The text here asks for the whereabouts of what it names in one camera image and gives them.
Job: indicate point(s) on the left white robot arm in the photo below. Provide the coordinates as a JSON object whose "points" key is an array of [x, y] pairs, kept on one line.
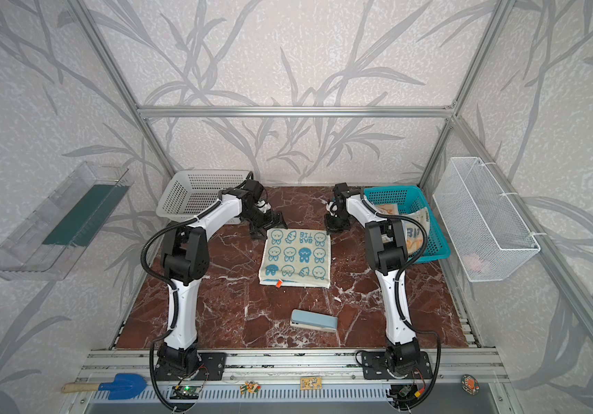
{"points": [[178, 256]]}

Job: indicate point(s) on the clear plastic wall tray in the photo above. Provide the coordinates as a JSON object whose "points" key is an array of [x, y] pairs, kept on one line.
{"points": [[48, 244]]}

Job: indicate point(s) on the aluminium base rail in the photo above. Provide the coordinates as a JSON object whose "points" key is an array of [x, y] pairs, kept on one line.
{"points": [[286, 366]]}

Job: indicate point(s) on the blue bunny pattern towel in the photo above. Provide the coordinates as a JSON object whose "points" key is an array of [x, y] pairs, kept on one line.
{"points": [[296, 257]]}

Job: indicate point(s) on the green microcontroller board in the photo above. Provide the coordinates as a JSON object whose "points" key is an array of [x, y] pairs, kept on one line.
{"points": [[185, 392]]}

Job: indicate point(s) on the orange rabbit print towel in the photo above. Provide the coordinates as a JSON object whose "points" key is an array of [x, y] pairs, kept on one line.
{"points": [[388, 209]]}

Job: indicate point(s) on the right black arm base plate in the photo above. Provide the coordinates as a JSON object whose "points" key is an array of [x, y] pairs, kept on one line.
{"points": [[375, 366]]}

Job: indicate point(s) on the blue toy shovel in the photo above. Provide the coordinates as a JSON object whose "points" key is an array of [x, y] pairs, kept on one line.
{"points": [[122, 387]]}

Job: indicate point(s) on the white perforated plastic basket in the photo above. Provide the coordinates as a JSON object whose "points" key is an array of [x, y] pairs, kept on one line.
{"points": [[191, 192]]}

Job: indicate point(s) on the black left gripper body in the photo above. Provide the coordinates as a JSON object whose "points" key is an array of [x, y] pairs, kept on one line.
{"points": [[266, 221]]}

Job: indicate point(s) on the blue rabbit print towel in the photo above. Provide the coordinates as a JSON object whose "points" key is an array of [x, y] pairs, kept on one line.
{"points": [[413, 236]]}

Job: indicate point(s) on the round orange circuit board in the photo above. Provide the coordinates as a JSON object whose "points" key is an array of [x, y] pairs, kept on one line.
{"points": [[469, 384]]}

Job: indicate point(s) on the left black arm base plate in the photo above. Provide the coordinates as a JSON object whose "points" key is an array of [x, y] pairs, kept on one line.
{"points": [[210, 367]]}

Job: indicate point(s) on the white wire mesh basket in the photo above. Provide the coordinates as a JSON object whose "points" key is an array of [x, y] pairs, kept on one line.
{"points": [[481, 219]]}

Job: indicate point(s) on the light blue stapler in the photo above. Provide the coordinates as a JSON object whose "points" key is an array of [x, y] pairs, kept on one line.
{"points": [[313, 321]]}

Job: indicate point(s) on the teal perforated plastic basket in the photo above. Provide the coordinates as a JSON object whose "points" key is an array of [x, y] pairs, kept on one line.
{"points": [[409, 200]]}

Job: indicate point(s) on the small colourful connector bundle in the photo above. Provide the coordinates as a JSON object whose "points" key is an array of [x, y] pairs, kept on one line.
{"points": [[249, 387]]}

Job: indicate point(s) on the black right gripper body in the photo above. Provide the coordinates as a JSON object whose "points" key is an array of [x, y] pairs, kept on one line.
{"points": [[336, 220]]}

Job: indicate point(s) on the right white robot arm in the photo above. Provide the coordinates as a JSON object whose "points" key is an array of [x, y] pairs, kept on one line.
{"points": [[393, 243]]}

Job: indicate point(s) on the small yellow circuit board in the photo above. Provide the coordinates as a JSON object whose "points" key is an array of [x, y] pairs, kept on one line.
{"points": [[311, 383]]}

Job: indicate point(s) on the pink object in wire basket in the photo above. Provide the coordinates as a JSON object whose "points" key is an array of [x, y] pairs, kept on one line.
{"points": [[475, 264]]}

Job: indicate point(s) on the right controller board with wires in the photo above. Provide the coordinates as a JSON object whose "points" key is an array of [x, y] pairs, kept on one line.
{"points": [[405, 397]]}

